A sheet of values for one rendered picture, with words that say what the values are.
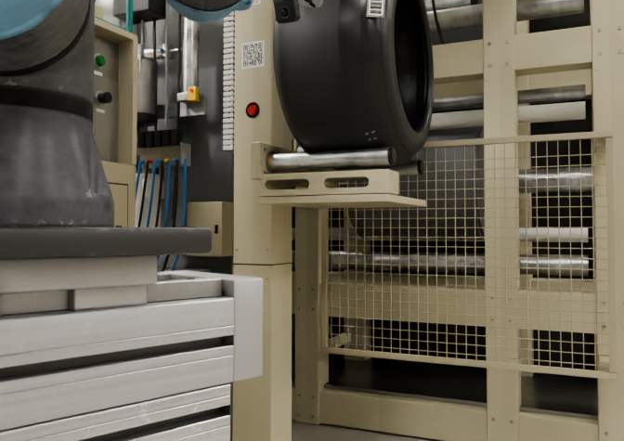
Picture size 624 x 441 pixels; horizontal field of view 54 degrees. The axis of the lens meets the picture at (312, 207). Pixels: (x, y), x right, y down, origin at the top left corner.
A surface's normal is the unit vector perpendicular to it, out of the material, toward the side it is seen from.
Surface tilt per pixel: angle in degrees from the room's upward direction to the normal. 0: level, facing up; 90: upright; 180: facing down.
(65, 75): 91
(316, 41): 94
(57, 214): 90
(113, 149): 90
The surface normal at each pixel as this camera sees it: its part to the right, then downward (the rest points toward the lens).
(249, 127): -0.42, -0.04
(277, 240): 0.91, -0.01
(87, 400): 0.68, -0.03
